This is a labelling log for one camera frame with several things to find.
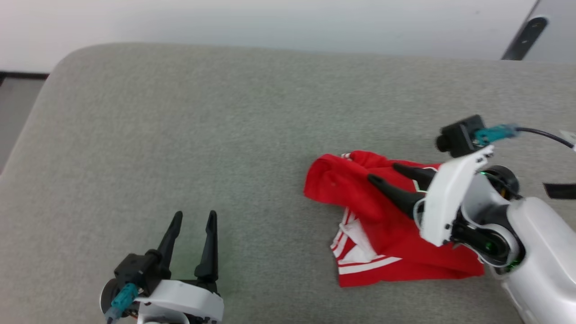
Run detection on red white sports jersey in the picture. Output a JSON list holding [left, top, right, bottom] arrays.
[[304, 150, 486, 288]]

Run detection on black right camera cable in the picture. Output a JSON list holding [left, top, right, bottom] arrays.
[[515, 127, 576, 150]]

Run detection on black baseboard strip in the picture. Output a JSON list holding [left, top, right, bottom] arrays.
[[0, 71, 49, 81]]

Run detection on teal left camera connector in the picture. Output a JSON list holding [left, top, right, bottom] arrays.
[[110, 283, 139, 316]]

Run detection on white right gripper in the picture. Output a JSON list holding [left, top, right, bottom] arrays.
[[368, 145, 495, 247]]

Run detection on teal right camera connector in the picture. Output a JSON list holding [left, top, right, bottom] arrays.
[[472, 124, 519, 147]]

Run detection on grey fabric sofa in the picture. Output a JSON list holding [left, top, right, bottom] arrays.
[[0, 43, 576, 324]]

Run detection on grey glossy panel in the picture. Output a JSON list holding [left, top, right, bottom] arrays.
[[524, 0, 576, 63]]

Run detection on teal camera connector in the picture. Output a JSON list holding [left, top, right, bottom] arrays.
[[110, 283, 139, 316], [472, 124, 519, 147]]

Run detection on dark grey slanted bar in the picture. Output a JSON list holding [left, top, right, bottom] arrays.
[[501, 0, 542, 60]]

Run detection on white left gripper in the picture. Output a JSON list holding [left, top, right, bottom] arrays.
[[135, 210, 224, 324]]

